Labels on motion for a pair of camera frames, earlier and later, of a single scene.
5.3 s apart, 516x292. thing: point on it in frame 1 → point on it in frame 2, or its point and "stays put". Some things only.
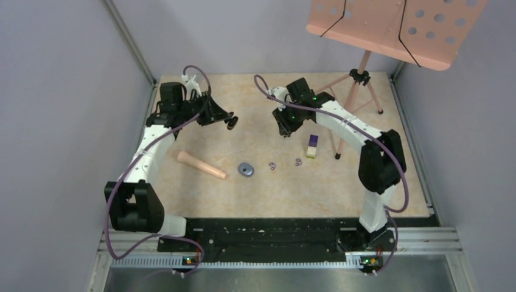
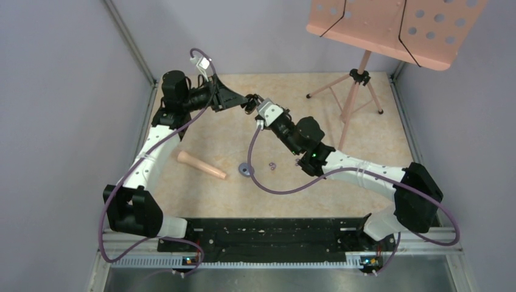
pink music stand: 428,33 stays put
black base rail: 276,239 stays put
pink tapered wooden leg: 184,156 stays put
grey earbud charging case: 246,170 stays put
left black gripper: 212,112 → 221,97
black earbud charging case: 232,123 → 251,106
